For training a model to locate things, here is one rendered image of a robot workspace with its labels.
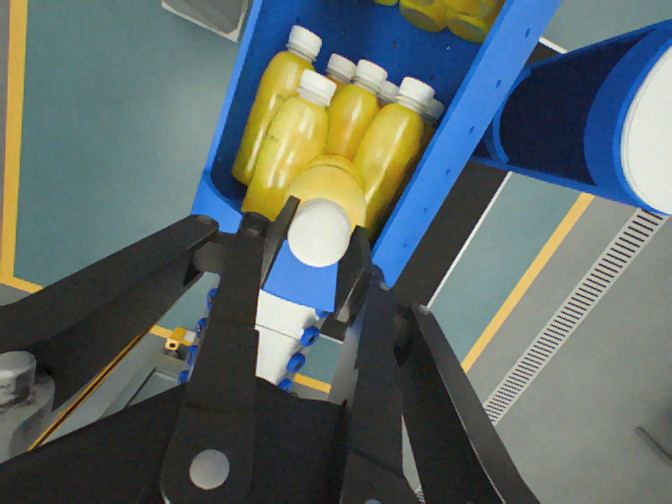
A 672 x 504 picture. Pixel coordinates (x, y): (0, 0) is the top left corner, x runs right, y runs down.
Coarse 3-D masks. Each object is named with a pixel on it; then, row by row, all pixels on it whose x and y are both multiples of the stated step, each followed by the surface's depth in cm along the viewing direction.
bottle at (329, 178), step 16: (320, 160) 30; (336, 160) 30; (304, 176) 24; (320, 176) 23; (336, 176) 24; (352, 176) 26; (288, 192) 24; (304, 192) 22; (320, 192) 22; (336, 192) 22; (352, 192) 23; (336, 208) 21; (352, 208) 23; (352, 224) 23
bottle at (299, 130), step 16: (304, 96) 36; (320, 96) 36; (288, 112) 35; (304, 112) 35; (320, 112) 36; (272, 128) 36; (288, 128) 35; (304, 128) 35; (320, 128) 36; (272, 144) 37; (288, 144) 36; (304, 144) 36; (320, 144) 37; (272, 160) 37; (288, 160) 37; (304, 160) 37; (256, 176) 38; (272, 176) 37; (288, 176) 37; (256, 192) 38; (272, 192) 38; (240, 208) 41; (256, 208) 39; (272, 208) 39
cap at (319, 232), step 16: (304, 208) 20; (320, 208) 20; (304, 224) 20; (320, 224) 20; (336, 224) 20; (288, 240) 20; (304, 240) 20; (320, 240) 20; (336, 240) 20; (304, 256) 21; (320, 256) 21; (336, 256) 20
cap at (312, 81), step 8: (304, 72) 36; (312, 72) 35; (304, 80) 35; (312, 80) 35; (320, 80) 35; (328, 80) 35; (312, 88) 35; (320, 88) 35; (328, 88) 36; (328, 96) 36
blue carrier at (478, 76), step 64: (256, 0) 32; (320, 0) 43; (512, 0) 25; (256, 64) 40; (320, 64) 48; (384, 64) 49; (448, 64) 46; (512, 64) 29; (448, 128) 29; (448, 192) 37; (384, 256) 34
